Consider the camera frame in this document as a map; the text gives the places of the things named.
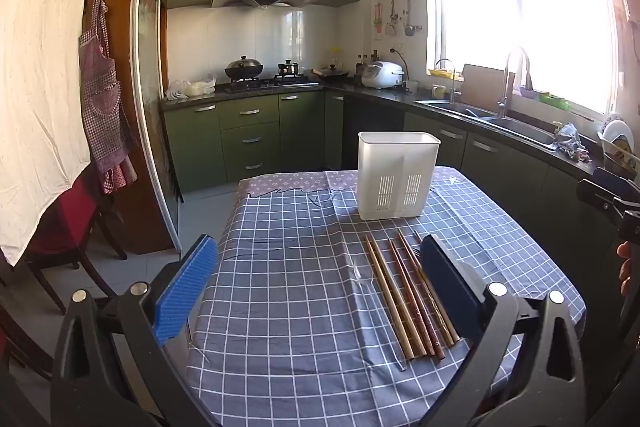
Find white plastic bag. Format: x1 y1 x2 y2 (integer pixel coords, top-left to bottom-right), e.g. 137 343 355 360
167 77 217 100

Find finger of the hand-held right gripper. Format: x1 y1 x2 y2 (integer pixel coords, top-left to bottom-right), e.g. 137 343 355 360
576 179 627 213
594 166 640 198

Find white plastic utensil holder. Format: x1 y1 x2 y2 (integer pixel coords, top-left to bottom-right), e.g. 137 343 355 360
356 131 441 222

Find green containers on sill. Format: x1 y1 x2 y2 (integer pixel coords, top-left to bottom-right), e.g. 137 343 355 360
520 84 571 110

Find red checked apron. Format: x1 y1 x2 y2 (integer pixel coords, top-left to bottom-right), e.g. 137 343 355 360
78 0 138 195

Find wooden chair red cushion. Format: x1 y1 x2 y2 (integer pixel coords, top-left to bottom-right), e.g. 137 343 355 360
0 167 128 313

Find wooden cutting board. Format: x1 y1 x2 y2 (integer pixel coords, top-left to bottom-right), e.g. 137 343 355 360
460 64 506 108

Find steel double sink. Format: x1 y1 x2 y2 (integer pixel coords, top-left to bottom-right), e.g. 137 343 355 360
415 99 556 148

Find tall steel faucet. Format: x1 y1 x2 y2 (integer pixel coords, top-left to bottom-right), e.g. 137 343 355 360
496 47 532 118

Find dark condiment bottles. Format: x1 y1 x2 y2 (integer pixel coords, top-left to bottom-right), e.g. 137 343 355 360
355 51 381 75

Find black gas stove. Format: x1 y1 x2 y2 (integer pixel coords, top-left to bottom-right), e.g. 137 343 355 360
222 76 321 94

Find olive bamboo chopstick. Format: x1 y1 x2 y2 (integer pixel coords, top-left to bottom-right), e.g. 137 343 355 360
368 234 423 359
363 235 412 364

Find white hanging cloth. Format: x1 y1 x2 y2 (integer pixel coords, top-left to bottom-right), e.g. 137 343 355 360
0 0 108 267

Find black frying pan with lid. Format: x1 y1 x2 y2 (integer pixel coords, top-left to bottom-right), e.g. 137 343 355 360
312 63 350 81

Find crumpled shiny bag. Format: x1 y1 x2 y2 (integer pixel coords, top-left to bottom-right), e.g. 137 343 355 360
552 122 591 162

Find dish rack with plates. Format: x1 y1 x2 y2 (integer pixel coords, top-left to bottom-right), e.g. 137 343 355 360
597 113 640 180

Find dark kitchen countertop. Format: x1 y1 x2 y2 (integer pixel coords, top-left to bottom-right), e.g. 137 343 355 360
160 79 616 178

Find person's right hand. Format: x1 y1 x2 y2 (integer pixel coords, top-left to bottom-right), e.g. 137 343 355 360
618 240 635 297

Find mauve patterned table cover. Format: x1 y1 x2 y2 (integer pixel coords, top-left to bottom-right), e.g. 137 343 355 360
239 167 471 200

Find hanging kitchen utensils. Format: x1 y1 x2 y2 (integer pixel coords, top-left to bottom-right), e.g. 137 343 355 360
372 0 423 38

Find kitchen window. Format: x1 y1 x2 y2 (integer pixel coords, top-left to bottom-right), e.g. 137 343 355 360
425 0 626 118

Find small steel faucet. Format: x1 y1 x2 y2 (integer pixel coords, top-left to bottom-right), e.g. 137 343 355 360
435 58 458 104

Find black wok with lid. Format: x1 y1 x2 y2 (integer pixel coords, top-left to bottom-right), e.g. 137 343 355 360
224 55 264 82

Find blue checked tablecloth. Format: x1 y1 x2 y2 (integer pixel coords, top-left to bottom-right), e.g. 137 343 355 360
186 167 588 427

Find white rice cooker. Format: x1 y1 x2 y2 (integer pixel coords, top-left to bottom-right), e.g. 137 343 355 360
361 61 407 90

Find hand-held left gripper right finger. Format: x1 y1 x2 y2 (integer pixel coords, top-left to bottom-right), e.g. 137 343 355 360
420 234 588 427

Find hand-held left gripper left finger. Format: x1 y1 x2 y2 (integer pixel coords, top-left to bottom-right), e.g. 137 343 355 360
50 234 221 427

